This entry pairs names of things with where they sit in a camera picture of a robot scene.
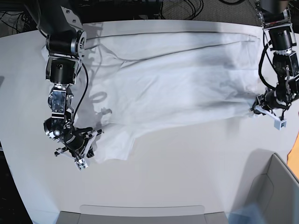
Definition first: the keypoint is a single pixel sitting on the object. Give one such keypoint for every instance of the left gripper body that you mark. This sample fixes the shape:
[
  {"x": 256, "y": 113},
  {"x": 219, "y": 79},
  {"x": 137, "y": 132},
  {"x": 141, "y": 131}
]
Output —
[{"x": 266, "y": 103}]

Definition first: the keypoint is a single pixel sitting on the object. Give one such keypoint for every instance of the blue blurred object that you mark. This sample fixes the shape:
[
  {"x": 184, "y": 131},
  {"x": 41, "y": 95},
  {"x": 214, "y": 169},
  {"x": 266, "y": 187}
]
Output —
[{"x": 245, "y": 213}]

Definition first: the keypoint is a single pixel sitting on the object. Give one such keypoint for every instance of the grey tray front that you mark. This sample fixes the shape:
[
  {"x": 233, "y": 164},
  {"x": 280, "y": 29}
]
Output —
[{"x": 92, "y": 214}]

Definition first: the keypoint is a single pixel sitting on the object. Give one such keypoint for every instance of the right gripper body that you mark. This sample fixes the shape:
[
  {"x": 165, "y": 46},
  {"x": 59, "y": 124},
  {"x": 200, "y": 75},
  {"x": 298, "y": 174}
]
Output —
[{"x": 75, "y": 141}]

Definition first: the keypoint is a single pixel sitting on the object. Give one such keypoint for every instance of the grey box right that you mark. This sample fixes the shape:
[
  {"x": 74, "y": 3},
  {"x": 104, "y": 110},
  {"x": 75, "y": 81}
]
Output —
[{"x": 274, "y": 196}]

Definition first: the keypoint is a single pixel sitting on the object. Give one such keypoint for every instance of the white T-shirt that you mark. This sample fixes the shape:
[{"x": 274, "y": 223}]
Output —
[{"x": 134, "y": 85}]

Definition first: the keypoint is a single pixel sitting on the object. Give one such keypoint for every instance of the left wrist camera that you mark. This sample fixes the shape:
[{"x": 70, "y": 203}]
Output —
[{"x": 279, "y": 124}]

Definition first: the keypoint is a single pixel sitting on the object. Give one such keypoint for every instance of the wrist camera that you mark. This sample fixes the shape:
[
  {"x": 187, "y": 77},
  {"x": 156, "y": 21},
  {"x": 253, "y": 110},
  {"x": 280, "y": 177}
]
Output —
[
  {"x": 279, "y": 124},
  {"x": 81, "y": 164}
]

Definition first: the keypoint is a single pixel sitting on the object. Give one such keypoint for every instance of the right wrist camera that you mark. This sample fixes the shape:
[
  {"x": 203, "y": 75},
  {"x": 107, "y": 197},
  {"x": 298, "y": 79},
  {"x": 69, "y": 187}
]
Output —
[{"x": 81, "y": 164}]

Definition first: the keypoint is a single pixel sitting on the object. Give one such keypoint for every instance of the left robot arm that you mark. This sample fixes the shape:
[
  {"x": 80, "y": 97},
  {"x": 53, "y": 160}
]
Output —
[{"x": 275, "y": 18}]

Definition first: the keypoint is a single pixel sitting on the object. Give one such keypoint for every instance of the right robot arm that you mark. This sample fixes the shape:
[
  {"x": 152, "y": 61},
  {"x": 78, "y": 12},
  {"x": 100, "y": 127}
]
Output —
[{"x": 65, "y": 42}]

